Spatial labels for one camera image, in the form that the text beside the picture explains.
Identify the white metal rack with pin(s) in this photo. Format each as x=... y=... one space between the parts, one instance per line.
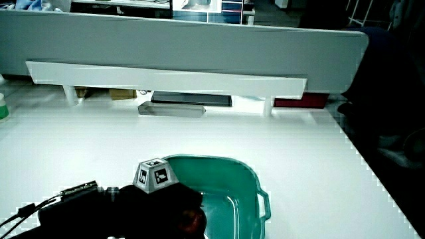
x=360 y=16

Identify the white desk shelf riser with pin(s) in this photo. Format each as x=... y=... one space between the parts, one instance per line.
x=166 y=79

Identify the person's right forearm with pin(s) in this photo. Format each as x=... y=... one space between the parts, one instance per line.
x=76 y=215

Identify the cluttered white background desk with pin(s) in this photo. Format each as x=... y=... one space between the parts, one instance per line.
x=133 y=3

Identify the blue drawer cabinet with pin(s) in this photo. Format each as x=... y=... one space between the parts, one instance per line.
x=229 y=15

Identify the dark red box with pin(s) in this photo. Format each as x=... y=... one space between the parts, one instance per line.
x=302 y=100

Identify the white and green paper cup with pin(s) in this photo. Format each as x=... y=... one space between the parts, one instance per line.
x=3 y=109

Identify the brown cardboard box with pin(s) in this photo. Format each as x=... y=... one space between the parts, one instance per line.
x=123 y=94

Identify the grey desk partition panel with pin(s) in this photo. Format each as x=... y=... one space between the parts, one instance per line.
x=166 y=46

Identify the person's right hand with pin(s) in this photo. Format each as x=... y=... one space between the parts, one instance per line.
x=159 y=206

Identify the green plastic plate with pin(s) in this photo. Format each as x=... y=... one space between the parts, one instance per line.
x=225 y=186

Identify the red apple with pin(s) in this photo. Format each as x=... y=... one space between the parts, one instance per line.
x=192 y=222

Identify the blue cloth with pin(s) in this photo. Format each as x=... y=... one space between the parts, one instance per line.
x=28 y=4

